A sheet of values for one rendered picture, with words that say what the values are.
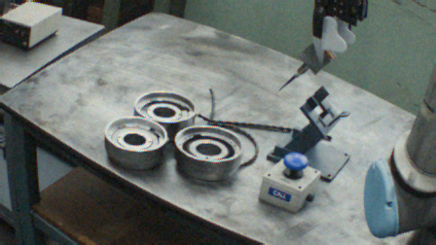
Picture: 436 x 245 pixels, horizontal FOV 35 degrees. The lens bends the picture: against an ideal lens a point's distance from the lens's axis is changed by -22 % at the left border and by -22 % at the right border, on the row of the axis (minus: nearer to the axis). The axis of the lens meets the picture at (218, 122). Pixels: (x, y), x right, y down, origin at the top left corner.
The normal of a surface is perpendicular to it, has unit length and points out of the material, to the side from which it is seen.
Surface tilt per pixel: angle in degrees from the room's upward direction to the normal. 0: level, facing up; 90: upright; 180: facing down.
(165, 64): 0
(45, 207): 0
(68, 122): 0
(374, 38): 90
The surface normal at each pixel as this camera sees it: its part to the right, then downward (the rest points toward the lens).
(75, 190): 0.12, -0.86
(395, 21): -0.54, 0.36
